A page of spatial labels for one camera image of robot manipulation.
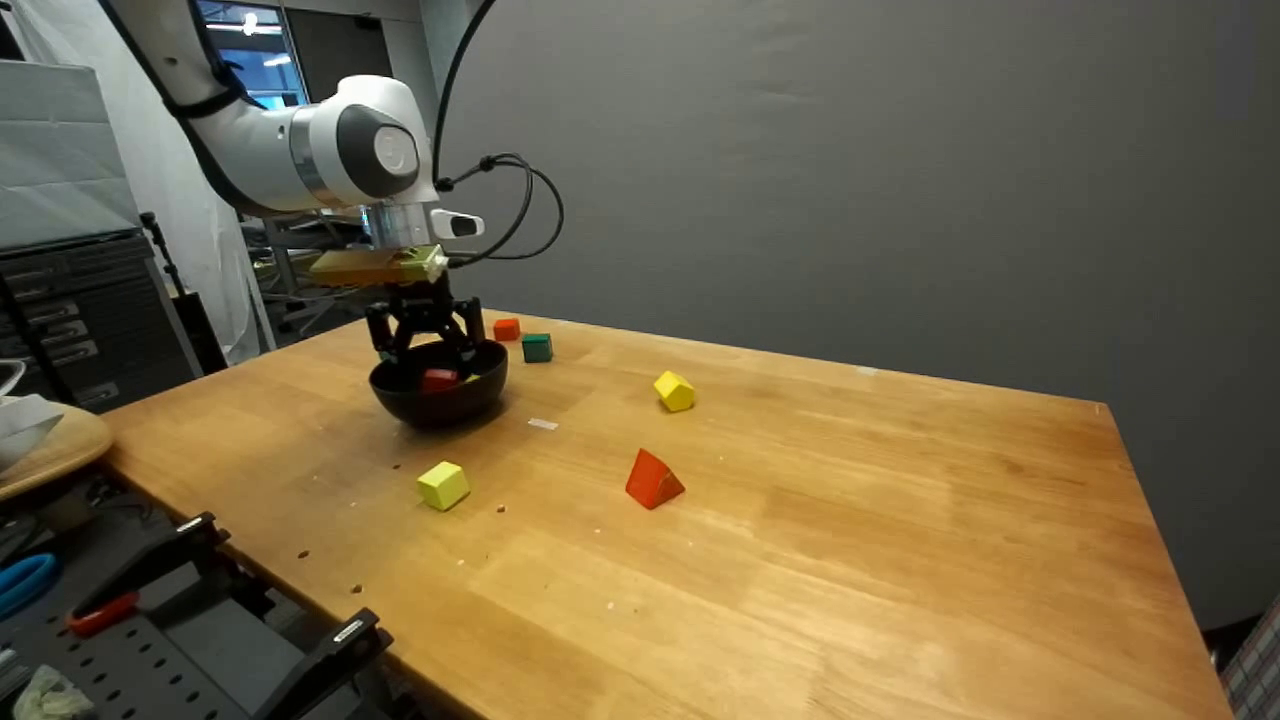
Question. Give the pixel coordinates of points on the black perforated tool board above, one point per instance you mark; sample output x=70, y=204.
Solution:
x=205, y=641

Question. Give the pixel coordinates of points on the round wooden side board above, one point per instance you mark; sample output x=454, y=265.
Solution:
x=32, y=457

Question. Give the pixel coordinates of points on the red cube block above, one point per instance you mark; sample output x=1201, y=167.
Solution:
x=505, y=331

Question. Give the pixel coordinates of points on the red triangular prism block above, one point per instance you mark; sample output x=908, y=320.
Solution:
x=655, y=480

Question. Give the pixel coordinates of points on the blue handled tool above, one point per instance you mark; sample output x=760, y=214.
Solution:
x=26, y=583

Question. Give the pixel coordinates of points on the lime yellow block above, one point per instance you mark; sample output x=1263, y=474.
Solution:
x=440, y=486

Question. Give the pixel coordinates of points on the black equipment rack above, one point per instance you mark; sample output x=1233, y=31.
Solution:
x=94, y=320

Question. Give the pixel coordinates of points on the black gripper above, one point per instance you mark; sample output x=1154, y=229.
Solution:
x=425, y=309

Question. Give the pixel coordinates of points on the wrist camera on wooden mount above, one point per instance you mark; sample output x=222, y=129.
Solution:
x=378, y=270

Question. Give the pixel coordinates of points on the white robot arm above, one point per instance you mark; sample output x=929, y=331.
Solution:
x=362, y=149

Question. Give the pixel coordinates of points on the orange handled clamp upper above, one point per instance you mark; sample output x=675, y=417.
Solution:
x=118, y=595

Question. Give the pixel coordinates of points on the black bowl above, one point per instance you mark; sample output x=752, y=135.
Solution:
x=479, y=394

